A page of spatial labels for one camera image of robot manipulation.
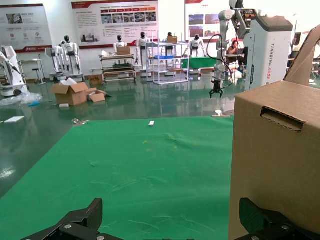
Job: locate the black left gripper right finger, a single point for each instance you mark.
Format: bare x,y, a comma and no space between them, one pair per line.
260,222

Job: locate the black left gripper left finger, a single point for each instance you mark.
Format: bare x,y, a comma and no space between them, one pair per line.
80,220

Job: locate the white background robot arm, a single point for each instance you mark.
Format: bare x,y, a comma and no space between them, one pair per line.
223,37

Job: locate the brown cardboard paper box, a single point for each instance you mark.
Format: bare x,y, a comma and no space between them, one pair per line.
275,160

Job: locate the large open cardboard box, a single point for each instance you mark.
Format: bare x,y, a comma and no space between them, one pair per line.
72,96

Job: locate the small open cardboard box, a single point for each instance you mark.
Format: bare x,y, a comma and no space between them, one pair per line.
97,96

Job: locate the printed cardboard box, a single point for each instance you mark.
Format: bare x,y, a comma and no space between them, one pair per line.
96,80

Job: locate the small closed cardboard box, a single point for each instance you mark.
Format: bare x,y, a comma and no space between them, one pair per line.
172,39

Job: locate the green table cloth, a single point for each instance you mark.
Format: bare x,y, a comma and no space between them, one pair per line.
140,175

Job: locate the metal table clamp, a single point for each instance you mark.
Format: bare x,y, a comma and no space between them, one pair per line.
220,113
79,122

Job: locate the white foam block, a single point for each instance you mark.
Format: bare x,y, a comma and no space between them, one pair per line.
64,106

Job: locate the white foam board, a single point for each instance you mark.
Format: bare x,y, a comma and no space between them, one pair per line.
14,119

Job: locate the small white label strip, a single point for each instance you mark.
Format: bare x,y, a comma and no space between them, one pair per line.
151,123

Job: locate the clear plastic wrap pile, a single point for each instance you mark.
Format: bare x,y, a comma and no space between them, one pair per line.
22,98

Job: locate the grey stool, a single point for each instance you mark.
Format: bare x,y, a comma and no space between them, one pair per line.
38,70

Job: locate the metal trolley cart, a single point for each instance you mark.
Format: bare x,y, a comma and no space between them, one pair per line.
117,67

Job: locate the white wheeled robot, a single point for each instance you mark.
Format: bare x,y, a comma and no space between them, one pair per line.
10,75

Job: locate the white black humanoid robot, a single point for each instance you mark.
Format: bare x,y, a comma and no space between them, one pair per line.
57,56
120,44
143,47
197,45
70,51
170,35

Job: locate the white Tianqing robot body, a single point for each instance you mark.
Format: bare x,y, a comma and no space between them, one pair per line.
270,52

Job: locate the table with green cloth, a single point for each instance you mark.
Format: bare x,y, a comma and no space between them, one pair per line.
200,63

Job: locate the seated person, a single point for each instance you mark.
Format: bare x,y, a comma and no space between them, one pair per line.
235,51

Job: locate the blue plastic tray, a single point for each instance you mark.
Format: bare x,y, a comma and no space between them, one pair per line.
163,57

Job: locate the white shelf frame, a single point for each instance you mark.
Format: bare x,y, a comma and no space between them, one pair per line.
172,80

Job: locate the wall poster with red icons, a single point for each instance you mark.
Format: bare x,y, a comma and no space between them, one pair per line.
23,27

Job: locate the wide wall poster with photos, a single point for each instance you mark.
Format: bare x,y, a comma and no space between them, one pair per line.
115,22

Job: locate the wall poster with dark photos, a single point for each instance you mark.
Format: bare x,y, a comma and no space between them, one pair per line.
202,20

